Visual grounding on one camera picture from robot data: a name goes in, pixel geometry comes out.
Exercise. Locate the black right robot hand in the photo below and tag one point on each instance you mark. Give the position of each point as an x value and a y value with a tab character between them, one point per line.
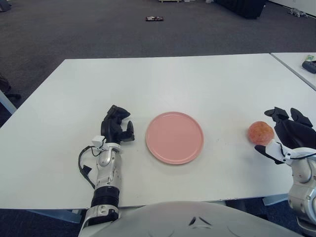
296	134

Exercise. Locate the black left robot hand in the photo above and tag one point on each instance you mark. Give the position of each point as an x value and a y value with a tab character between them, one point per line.
109	128

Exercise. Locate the red yellow apple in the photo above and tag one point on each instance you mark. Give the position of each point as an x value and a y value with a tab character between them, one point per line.
260	133

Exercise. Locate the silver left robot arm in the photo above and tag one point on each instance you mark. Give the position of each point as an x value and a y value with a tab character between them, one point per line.
107	172

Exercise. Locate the pink round plate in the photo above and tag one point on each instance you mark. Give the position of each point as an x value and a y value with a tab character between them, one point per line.
174	138

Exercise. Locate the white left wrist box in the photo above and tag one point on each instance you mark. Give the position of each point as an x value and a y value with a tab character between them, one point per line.
97	141

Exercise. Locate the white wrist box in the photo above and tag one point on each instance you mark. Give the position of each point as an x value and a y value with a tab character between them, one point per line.
274	150
97	141

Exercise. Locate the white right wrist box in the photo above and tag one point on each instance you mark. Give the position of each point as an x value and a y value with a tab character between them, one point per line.
274	150

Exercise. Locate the dark grey handheld controller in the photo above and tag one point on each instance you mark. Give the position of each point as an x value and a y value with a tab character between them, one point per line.
309	66

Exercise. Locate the green paper packet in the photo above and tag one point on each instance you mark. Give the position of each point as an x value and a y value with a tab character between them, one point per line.
310	57

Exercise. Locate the white desk leg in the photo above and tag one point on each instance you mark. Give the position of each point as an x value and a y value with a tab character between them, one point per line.
6	103

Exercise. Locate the black office chair base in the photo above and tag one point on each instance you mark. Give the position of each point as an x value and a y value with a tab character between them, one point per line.
3	84

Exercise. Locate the small flat black item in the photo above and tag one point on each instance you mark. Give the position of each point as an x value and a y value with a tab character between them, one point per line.
154	18

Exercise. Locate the grey white robot torso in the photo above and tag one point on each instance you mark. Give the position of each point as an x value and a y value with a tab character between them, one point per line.
185	222

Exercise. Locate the small grey robot dog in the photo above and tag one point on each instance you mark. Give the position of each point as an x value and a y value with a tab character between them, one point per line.
297	12

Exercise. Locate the black furniture block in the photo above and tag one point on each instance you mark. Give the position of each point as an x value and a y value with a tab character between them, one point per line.
242	8

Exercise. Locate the dark grey bag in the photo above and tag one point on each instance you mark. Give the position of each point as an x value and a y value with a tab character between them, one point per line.
4	6

